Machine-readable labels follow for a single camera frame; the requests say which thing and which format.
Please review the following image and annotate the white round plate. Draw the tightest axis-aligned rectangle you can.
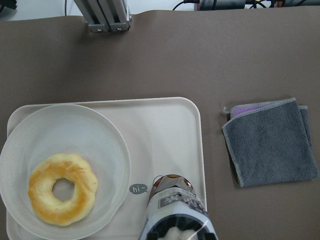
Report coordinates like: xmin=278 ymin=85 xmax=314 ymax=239
xmin=0 ymin=103 xmax=131 ymax=240

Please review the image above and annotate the cream rabbit tray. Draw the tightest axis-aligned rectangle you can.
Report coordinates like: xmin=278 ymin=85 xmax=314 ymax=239
xmin=6 ymin=97 xmax=207 ymax=240

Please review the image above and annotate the glazed donut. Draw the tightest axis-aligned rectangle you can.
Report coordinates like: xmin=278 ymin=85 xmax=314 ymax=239
xmin=28 ymin=153 xmax=98 ymax=226

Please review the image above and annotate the aluminium frame post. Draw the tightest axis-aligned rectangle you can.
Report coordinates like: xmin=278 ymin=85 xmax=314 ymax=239
xmin=75 ymin=0 xmax=132 ymax=33

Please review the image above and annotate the grey folded cloth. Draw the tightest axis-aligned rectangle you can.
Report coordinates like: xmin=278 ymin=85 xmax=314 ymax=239
xmin=222 ymin=98 xmax=319 ymax=188

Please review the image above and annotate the dark tea bottle white cap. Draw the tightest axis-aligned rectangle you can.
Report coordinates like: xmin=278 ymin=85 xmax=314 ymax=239
xmin=139 ymin=174 xmax=218 ymax=240

